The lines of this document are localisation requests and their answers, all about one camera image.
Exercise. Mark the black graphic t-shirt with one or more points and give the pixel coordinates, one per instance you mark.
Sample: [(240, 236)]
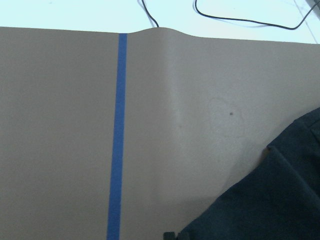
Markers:
[(278, 200)]

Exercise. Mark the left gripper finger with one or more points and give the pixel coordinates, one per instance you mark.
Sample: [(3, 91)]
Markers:
[(169, 236)]

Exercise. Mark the brown paper table cover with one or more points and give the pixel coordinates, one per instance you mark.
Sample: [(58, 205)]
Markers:
[(125, 136)]

